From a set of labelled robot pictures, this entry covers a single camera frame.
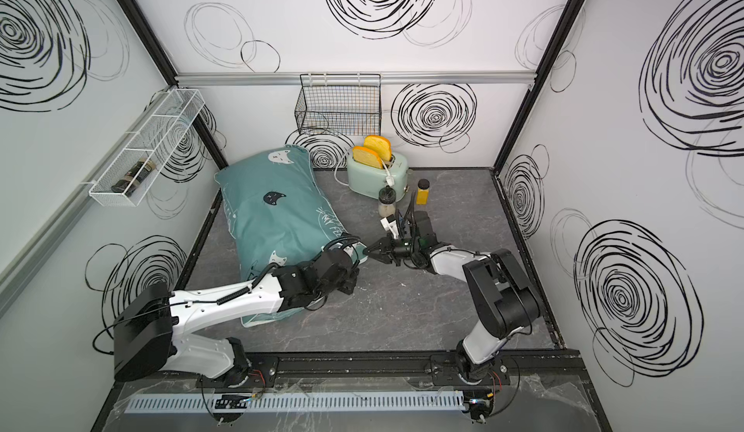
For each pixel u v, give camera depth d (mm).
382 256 777
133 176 667
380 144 993
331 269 588
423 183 1026
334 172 1126
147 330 408
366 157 970
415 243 739
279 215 867
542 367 760
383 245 801
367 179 998
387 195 989
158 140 738
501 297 463
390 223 842
